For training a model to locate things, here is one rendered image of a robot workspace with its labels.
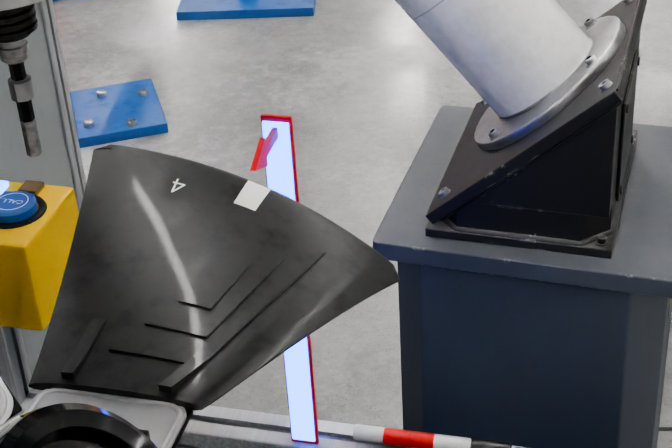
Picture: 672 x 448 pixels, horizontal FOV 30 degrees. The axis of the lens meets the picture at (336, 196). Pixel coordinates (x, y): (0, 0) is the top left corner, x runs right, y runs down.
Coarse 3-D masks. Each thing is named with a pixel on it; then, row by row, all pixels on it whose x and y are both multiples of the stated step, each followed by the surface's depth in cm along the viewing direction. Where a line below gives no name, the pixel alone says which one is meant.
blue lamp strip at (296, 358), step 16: (288, 128) 95; (288, 144) 96; (272, 160) 97; (288, 160) 96; (272, 176) 98; (288, 176) 97; (288, 192) 98; (288, 352) 107; (304, 352) 106; (288, 368) 108; (304, 368) 107; (288, 384) 109; (304, 384) 108; (304, 400) 109; (304, 416) 110; (304, 432) 111
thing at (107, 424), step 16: (32, 416) 56; (48, 416) 57; (64, 416) 58; (80, 416) 58; (96, 416) 59; (112, 416) 60; (0, 432) 56; (16, 432) 55; (32, 432) 56; (48, 432) 57; (64, 432) 58; (80, 432) 58; (96, 432) 59; (112, 432) 59; (128, 432) 60
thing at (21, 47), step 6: (12, 42) 55; (18, 42) 55; (24, 42) 55; (0, 48) 55; (6, 48) 55; (12, 48) 55; (18, 48) 55; (24, 48) 55; (0, 54) 55; (6, 54) 55; (12, 54) 55; (18, 54) 55; (24, 54) 55; (6, 60) 55; (12, 60) 55; (18, 60) 55; (24, 60) 55
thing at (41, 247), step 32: (64, 192) 111; (0, 224) 106; (32, 224) 106; (64, 224) 110; (0, 256) 105; (32, 256) 105; (64, 256) 111; (0, 288) 107; (32, 288) 106; (0, 320) 109; (32, 320) 108
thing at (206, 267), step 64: (128, 192) 84; (192, 192) 85; (128, 256) 79; (192, 256) 79; (256, 256) 81; (320, 256) 83; (64, 320) 75; (128, 320) 74; (192, 320) 74; (256, 320) 76; (320, 320) 77; (64, 384) 70; (128, 384) 70; (192, 384) 70
